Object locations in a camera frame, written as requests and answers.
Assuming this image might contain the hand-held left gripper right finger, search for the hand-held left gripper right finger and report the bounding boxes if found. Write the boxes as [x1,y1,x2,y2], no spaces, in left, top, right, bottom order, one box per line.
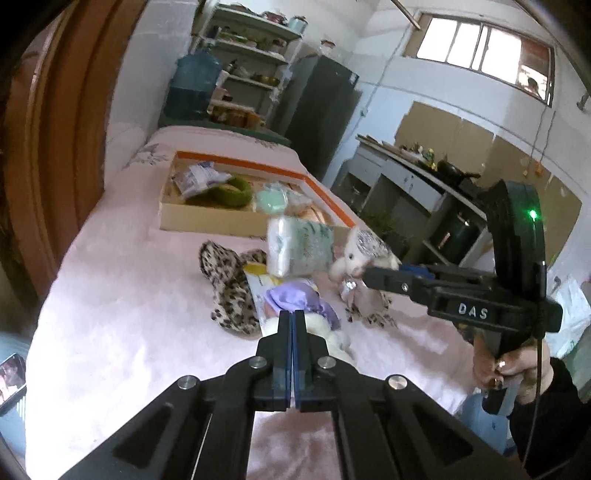
[294,309,532,480]

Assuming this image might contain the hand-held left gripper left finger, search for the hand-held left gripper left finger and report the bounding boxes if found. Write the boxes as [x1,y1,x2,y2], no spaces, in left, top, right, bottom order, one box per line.
[60,310,296,480]

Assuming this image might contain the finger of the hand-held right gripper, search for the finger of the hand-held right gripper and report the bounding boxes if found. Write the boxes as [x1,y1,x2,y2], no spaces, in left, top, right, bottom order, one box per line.
[362,267,435,308]
[401,263,497,283]

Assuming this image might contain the white plush bear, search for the white plush bear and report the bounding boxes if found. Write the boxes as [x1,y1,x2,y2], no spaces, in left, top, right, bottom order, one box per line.
[302,314,354,358]

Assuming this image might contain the cream plush bear leopard feet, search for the cream plush bear leopard feet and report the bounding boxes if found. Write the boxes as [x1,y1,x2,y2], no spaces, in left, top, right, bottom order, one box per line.
[328,226,400,328]

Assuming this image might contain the packaged doll with purple hat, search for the packaged doll with purple hat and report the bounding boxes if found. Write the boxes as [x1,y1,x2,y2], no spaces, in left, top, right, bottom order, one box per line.
[245,262,342,337]

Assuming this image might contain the leopard print scrunchie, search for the leopard print scrunchie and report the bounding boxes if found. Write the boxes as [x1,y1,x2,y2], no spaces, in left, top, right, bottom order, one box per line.
[198,240,269,337]

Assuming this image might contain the mint green powder puff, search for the mint green powder puff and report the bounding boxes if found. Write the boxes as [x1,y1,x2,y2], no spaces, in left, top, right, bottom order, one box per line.
[255,187,289,217]

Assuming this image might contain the shallow orange rimmed cardboard box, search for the shallow orange rimmed cardboard box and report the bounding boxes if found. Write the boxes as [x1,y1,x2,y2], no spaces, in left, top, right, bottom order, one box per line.
[159,150,356,241]

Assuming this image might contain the green fuzzy ring scrunchie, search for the green fuzzy ring scrunchie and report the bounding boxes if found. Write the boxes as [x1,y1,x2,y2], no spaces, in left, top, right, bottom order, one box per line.
[185,176,254,210]

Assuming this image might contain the white blue plastic packet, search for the white blue plastic packet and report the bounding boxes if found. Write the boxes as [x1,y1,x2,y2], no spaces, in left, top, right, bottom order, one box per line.
[172,161,234,200]

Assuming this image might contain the person's right forearm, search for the person's right forearm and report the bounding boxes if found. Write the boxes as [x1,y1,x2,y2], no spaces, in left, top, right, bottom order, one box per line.
[505,357,591,480]

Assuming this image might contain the person's right hand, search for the person's right hand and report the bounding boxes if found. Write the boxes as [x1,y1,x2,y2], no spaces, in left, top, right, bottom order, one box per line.
[473,339,552,404]

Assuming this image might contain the dark green pot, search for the dark green pot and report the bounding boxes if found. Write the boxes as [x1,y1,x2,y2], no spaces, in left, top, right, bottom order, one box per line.
[429,210,483,266]

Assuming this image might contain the cardboard sheet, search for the cardboard sheet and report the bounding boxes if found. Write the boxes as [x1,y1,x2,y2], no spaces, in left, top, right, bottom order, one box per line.
[397,102,462,148]
[489,136,583,241]
[457,117,495,153]

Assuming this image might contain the potted plant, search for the potted plant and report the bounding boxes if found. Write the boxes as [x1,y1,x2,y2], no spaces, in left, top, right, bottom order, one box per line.
[360,210,407,250]

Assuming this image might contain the white plastic bag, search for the white plastic bag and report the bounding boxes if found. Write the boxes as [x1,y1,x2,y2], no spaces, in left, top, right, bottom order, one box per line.
[547,274,591,358]

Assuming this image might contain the grey kitchen counter cabinet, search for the grey kitchen counter cabinet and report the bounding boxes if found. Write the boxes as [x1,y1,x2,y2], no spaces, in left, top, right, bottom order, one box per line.
[330,134,499,268]

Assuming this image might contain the black wok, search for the black wok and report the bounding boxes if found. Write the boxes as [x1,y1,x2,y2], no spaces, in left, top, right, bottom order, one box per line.
[434,159,481,185]

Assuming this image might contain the dark refrigerator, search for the dark refrigerator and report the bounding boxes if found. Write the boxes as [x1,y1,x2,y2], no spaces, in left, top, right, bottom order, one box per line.
[272,52,361,174]

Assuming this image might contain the green low table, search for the green low table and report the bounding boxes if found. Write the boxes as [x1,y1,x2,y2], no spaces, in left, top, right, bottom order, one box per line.
[157,113,291,148]

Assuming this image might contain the window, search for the window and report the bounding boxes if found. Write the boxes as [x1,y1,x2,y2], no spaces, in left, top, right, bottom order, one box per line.
[401,13,557,107]

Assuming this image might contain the white ribbed appliance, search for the white ribbed appliance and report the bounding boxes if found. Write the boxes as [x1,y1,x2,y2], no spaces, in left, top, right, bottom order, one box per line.
[0,330,35,467]

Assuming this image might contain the smartphone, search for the smartphone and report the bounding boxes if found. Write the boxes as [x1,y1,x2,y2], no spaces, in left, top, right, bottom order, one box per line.
[0,353,27,416]

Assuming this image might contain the metal shelf rack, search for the metal shelf rack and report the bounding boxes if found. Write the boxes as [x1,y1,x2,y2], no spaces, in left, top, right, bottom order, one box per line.
[191,4,308,130]

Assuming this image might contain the blue water jug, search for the blue water jug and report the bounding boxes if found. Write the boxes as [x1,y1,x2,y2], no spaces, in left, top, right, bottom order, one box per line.
[167,50,222,121]

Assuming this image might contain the brown wooden door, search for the brown wooden door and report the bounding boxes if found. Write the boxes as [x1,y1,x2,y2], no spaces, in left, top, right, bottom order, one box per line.
[0,0,139,315]

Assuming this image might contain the black cable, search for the black cable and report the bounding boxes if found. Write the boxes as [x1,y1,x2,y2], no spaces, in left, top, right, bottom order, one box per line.
[522,258,548,467]

